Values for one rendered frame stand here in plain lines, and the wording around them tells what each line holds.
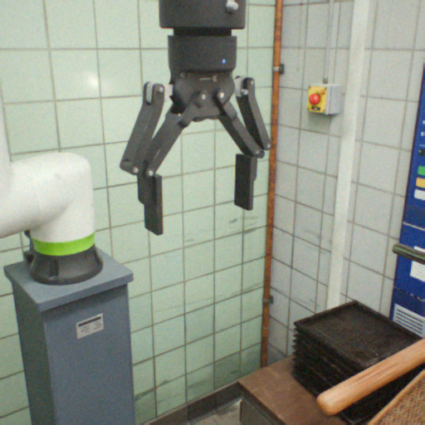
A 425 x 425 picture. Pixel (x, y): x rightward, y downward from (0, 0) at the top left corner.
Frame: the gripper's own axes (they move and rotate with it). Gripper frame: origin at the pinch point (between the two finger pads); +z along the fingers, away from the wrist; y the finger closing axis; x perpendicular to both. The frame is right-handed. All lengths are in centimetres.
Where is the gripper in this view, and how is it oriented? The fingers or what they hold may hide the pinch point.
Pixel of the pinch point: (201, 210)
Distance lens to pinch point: 60.2
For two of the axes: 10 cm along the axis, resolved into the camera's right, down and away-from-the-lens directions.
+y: -8.0, 2.0, -5.7
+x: 6.0, 2.9, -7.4
